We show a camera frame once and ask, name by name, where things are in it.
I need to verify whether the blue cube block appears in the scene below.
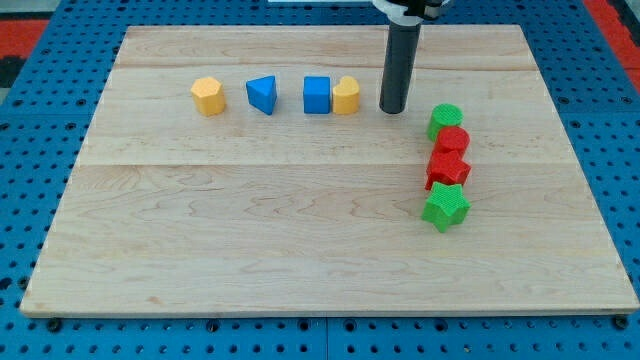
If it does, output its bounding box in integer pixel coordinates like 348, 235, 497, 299
303, 76, 331, 114

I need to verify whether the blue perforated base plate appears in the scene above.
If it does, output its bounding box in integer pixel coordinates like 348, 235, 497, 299
1, 1, 639, 359

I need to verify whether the red star block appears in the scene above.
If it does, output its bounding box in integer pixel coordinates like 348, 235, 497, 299
425, 151, 472, 190

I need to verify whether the green star block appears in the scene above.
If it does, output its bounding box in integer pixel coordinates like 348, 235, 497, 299
421, 182, 471, 233

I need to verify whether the green cylinder block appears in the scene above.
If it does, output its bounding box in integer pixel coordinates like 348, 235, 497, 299
426, 103, 464, 141

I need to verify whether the yellow heart block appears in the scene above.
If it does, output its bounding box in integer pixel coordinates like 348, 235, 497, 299
332, 76, 360, 115

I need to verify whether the wooden board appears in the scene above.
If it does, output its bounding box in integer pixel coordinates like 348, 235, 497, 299
20, 25, 639, 318

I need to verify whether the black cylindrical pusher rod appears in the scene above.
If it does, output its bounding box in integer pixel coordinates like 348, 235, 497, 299
379, 22, 421, 114

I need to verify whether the blue triangle block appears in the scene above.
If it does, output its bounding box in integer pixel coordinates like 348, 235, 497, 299
245, 75, 277, 115

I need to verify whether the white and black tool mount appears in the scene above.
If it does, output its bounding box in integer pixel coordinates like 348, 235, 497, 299
371, 0, 450, 26

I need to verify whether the red cylinder block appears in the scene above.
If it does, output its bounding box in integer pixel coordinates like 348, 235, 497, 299
433, 126, 470, 157

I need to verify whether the yellow hexagon block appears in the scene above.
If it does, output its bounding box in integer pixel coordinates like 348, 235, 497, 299
190, 77, 226, 116

